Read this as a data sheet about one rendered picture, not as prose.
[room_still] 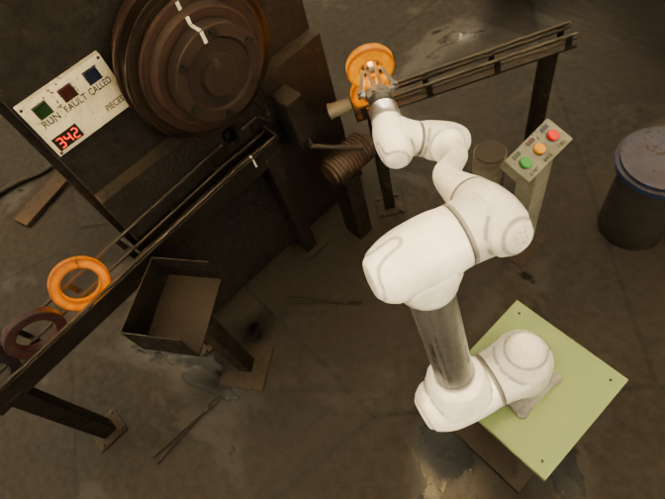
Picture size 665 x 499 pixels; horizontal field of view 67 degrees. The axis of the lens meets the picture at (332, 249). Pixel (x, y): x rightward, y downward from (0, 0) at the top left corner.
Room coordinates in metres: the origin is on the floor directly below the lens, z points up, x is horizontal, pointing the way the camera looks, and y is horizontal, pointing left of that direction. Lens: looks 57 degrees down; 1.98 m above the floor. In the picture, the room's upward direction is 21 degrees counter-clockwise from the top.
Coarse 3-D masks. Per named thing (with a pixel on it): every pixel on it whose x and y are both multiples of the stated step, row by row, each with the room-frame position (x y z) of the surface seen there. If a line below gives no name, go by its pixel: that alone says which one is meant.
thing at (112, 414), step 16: (272, 160) 1.34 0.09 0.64; (272, 176) 1.33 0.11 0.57; (288, 192) 1.35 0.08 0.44; (288, 208) 1.33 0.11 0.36; (304, 224) 1.35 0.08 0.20; (304, 240) 1.34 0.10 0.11; (320, 240) 1.37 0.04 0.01; (304, 256) 1.32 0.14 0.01; (208, 352) 1.03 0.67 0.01; (16, 400) 0.83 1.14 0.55; (32, 400) 0.84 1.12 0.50; (48, 400) 0.86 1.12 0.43; (64, 400) 0.90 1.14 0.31; (48, 416) 0.83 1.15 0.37; (64, 416) 0.84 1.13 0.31; (80, 416) 0.84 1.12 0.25; (96, 416) 0.88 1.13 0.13; (112, 416) 0.91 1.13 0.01; (96, 432) 0.83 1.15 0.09; (112, 432) 0.84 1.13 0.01
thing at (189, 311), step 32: (160, 288) 1.00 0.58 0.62; (192, 288) 0.96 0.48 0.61; (128, 320) 0.86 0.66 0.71; (160, 320) 0.89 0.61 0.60; (192, 320) 0.85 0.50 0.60; (192, 352) 0.73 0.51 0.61; (224, 352) 0.88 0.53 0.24; (256, 352) 0.94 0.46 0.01; (224, 384) 0.86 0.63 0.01; (256, 384) 0.81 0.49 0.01
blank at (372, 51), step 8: (360, 48) 1.32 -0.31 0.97; (368, 48) 1.31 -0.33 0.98; (376, 48) 1.30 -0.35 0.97; (384, 48) 1.31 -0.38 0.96; (352, 56) 1.32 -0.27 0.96; (360, 56) 1.30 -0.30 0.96; (368, 56) 1.30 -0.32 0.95; (376, 56) 1.30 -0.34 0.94; (384, 56) 1.29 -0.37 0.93; (392, 56) 1.29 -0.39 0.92; (352, 64) 1.31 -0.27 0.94; (360, 64) 1.31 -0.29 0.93; (384, 64) 1.30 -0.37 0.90; (392, 64) 1.29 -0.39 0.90; (352, 72) 1.31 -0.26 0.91; (392, 72) 1.29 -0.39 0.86; (352, 80) 1.31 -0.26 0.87; (376, 80) 1.30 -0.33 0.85; (384, 80) 1.30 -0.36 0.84
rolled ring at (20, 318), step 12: (24, 312) 0.98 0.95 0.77; (36, 312) 0.98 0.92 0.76; (48, 312) 0.98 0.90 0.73; (12, 324) 0.95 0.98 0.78; (24, 324) 0.95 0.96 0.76; (60, 324) 0.98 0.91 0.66; (12, 336) 0.93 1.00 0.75; (48, 336) 0.97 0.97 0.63; (12, 348) 0.92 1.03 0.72; (24, 348) 0.93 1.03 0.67; (36, 348) 0.94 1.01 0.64
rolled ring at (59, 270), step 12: (60, 264) 1.10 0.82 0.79; (72, 264) 1.09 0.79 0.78; (84, 264) 1.09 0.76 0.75; (96, 264) 1.10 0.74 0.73; (48, 276) 1.08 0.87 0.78; (60, 276) 1.07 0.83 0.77; (108, 276) 1.08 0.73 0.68; (48, 288) 1.05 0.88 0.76; (96, 288) 1.07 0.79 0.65; (60, 300) 1.03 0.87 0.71; (72, 300) 1.03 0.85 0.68; (84, 300) 1.03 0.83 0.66
